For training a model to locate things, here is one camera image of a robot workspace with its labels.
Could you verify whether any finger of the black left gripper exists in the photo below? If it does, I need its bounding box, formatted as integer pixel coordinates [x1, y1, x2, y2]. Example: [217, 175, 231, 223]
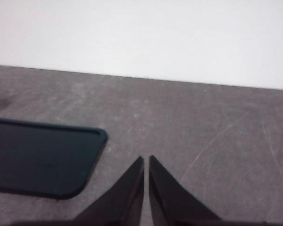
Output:
[149, 154, 223, 223]
[73, 155, 144, 223]

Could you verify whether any black rectangular tray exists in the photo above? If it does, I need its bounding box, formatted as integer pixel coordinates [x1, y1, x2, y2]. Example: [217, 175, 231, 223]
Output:
[0, 117, 108, 201]

